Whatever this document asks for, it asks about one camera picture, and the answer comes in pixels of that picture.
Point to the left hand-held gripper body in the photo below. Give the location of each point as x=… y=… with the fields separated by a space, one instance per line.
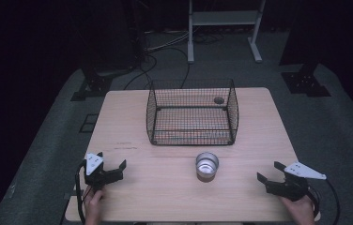
x=94 y=165

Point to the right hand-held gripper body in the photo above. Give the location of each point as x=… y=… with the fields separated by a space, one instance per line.
x=290 y=187

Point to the person's right hand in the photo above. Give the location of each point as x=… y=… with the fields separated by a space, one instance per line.
x=303 y=212

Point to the person's left hand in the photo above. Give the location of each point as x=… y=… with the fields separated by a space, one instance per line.
x=93 y=206

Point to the silver metal cup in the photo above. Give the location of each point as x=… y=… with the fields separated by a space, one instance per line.
x=207 y=165

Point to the black stand with flat base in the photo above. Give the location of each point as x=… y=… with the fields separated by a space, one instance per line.
x=306 y=82
x=98 y=84

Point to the white metal stand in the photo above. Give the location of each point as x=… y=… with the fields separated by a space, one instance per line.
x=224 y=18

